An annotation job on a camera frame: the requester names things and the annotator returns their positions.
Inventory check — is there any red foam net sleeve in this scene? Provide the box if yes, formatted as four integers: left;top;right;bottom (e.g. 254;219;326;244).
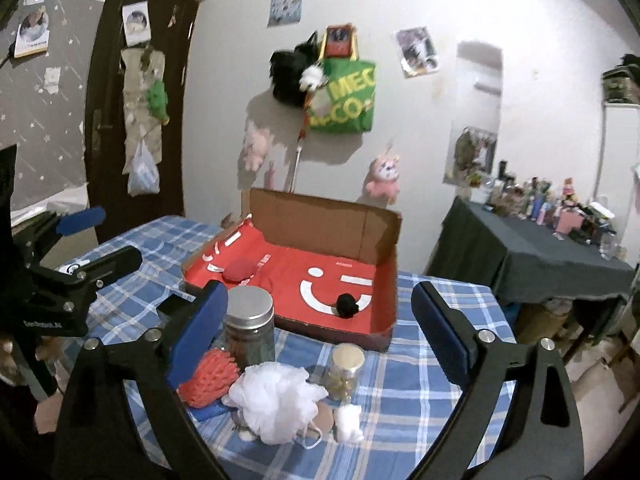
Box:
178;348;240;410

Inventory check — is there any red soft pouch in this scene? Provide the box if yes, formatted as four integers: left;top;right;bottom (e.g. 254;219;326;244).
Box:
222;258;258;284

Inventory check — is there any white mesh bath pouf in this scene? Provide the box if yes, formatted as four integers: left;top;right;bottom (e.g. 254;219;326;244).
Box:
222;362;329;445

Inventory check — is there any white cotton pad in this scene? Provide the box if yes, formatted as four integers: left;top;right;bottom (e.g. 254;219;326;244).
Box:
334;404;363;443

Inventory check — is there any beige round powder puff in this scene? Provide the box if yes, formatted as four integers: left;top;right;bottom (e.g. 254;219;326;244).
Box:
308;401;334;437

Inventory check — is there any black fuzzy scrunchie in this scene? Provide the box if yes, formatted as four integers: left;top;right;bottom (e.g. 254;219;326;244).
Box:
335;294;359;318

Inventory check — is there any black square cup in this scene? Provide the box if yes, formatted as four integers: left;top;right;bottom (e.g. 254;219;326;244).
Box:
156;294;194;332

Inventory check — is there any plastic bag on door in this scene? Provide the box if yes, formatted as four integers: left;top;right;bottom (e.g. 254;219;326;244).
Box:
127;140;160;197

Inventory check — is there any dark brown door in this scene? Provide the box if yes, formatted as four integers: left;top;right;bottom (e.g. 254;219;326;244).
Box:
85;0;198;243

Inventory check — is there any dark green side table cloth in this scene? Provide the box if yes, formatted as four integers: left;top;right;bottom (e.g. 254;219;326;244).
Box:
426;198;634;304

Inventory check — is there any glass jar with metal lid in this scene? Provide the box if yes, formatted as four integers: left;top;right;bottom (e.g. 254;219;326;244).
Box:
224;285;276;370

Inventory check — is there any green plush on door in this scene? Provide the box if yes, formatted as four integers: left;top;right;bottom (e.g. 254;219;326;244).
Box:
146;79;170;126

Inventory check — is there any small jar with beige lid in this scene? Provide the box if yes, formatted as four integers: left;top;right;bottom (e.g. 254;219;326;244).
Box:
323;344;366;403

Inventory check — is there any cosmetic bottles cluster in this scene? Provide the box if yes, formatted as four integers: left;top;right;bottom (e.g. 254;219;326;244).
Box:
469;160;617;259

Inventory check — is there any red Miniso paper bag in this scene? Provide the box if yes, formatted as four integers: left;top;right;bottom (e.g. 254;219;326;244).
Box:
183;218;375;334

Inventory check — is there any cardboard box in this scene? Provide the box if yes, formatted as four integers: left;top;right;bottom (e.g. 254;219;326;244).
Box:
181;188;401;352

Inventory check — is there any pink plush toy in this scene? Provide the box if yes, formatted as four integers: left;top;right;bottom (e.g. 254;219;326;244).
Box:
364;155;400;205

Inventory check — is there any black hanging bag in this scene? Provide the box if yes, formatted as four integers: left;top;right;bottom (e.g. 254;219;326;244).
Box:
269;32;319;108

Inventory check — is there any green tote bag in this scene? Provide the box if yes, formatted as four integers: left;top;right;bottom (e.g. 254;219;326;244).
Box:
307;58;376;134

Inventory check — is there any small blue wall poster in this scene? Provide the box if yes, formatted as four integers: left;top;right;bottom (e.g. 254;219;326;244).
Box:
267;0;303;27

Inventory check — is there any wall photo poster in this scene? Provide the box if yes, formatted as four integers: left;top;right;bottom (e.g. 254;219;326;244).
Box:
395;27;439;78

